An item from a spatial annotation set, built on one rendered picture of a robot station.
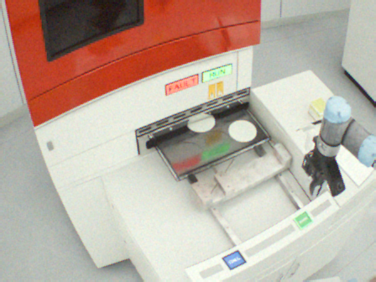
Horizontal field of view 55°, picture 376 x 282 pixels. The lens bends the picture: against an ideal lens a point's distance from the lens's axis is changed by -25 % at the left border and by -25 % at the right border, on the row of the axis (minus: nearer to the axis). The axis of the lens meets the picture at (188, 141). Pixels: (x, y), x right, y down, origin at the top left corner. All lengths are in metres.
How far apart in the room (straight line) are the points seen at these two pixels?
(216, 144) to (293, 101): 0.34
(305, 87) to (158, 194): 0.71
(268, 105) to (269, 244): 0.57
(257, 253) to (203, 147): 0.49
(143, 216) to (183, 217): 0.13
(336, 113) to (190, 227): 0.73
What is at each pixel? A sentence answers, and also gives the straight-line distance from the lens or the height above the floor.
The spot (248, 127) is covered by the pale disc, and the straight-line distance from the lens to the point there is 1.63.
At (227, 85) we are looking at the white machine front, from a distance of 1.60.
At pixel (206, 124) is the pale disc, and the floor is 0.90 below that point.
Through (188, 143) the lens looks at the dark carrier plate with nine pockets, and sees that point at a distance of 1.57.
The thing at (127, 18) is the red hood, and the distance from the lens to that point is 1.17.
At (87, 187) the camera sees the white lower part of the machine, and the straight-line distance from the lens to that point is 1.64.
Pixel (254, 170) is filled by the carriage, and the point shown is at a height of 0.88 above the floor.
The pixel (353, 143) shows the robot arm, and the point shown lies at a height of 1.42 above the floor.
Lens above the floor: 2.09
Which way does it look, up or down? 49 degrees down
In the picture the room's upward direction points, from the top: 1 degrees counter-clockwise
